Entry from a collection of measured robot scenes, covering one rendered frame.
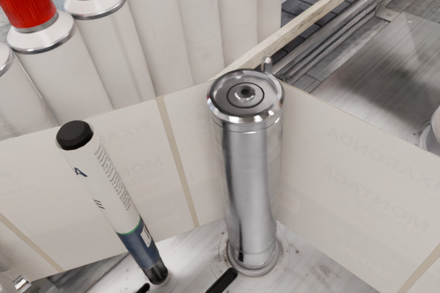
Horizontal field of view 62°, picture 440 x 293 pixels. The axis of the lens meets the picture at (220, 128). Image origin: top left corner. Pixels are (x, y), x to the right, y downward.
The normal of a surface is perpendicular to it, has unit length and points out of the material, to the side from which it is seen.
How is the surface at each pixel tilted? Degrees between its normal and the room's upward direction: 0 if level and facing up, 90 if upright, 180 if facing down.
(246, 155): 90
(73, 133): 0
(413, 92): 0
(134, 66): 90
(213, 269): 0
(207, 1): 90
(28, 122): 90
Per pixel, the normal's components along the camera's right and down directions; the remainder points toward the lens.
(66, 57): 0.75, 0.45
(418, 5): -0.09, -0.66
